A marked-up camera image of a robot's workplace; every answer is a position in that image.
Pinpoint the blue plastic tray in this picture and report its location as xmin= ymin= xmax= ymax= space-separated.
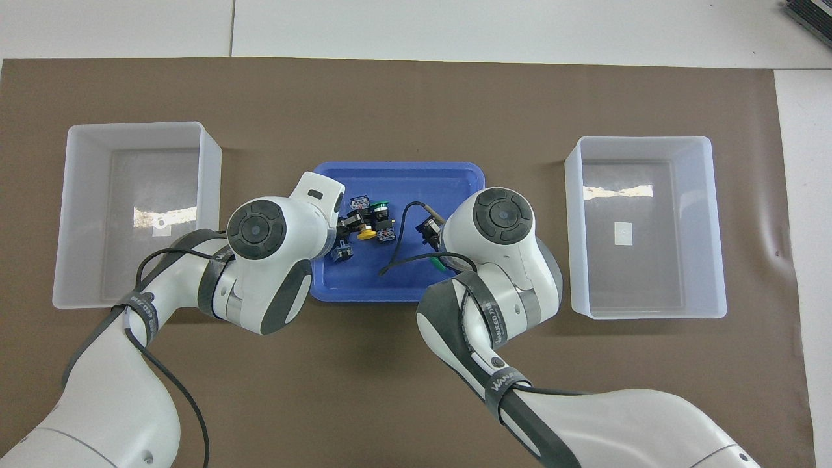
xmin=307 ymin=161 xmax=488 ymax=304

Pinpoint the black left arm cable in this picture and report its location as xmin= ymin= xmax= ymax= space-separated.
xmin=122 ymin=227 xmax=236 ymax=468

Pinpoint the brown paper mat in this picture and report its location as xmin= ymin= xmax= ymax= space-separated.
xmin=0 ymin=57 xmax=817 ymax=468

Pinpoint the grey metal device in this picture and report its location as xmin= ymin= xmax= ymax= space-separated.
xmin=780 ymin=0 xmax=832 ymax=47

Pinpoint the translucent white plastic box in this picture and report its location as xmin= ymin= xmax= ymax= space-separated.
xmin=52 ymin=122 xmax=222 ymax=309
xmin=564 ymin=136 xmax=727 ymax=320

